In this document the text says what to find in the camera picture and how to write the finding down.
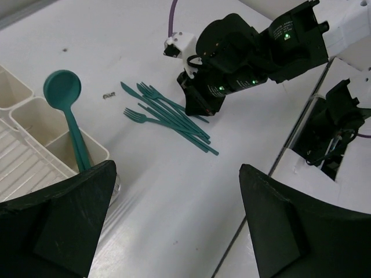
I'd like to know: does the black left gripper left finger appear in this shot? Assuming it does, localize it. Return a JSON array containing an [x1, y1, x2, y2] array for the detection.
[[1, 160, 116, 277]]

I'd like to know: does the teal plastic fork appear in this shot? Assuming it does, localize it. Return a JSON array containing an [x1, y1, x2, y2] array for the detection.
[[136, 83, 188, 118], [123, 108, 188, 131]]

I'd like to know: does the teal plastic spoon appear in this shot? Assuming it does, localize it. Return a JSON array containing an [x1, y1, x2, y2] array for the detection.
[[43, 69, 91, 172]]

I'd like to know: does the cream utensil holder far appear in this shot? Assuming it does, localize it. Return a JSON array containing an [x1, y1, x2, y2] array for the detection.
[[1, 66, 34, 111]]

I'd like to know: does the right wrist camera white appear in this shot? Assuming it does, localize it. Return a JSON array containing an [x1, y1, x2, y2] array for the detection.
[[163, 32, 198, 79]]

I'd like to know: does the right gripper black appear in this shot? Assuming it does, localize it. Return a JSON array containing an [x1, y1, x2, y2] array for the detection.
[[177, 13, 268, 116]]

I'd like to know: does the cream utensil holder near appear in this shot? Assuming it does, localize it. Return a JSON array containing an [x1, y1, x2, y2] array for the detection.
[[9, 97, 110, 177]]

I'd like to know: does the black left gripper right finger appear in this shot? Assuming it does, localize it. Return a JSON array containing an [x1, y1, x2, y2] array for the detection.
[[239, 164, 370, 277]]

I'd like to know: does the cream utensil holder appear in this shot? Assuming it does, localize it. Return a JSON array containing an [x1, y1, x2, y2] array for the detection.
[[1, 66, 34, 111], [9, 97, 110, 177]]

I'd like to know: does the metal wire dish rack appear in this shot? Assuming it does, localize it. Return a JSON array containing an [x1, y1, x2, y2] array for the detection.
[[0, 112, 121, 209]]

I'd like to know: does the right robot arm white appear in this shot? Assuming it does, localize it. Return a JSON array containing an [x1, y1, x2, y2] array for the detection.
[[177, 1, 370, 277]]

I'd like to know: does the small metal screw debris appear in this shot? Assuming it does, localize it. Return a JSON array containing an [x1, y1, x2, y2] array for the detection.
[[103, 92, 116, 99]]

